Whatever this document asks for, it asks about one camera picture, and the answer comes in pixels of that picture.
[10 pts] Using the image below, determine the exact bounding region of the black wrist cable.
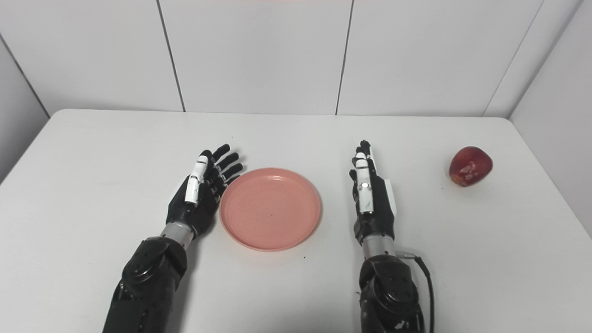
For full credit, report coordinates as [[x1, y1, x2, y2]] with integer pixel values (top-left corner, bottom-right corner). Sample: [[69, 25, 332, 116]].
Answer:
[[396, 251, 436, 333]]

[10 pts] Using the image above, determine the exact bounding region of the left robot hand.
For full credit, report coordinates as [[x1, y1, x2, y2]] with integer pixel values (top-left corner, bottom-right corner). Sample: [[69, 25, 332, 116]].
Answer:
[[166, 143, 244, 239]]

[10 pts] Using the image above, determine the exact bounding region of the red apple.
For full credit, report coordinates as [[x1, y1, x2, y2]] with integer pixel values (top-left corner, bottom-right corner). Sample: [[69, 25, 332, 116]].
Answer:
[[449, 146, 493, 187]]

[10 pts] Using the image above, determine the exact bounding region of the pink plate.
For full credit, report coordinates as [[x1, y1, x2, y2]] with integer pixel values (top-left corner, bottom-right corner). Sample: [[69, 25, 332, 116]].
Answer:
[[219, 167, 322, 252]]

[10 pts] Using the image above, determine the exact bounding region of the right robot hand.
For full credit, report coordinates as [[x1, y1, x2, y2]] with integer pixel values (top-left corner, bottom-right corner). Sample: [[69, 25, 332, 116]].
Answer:
[[349, 140, 397, 243]]

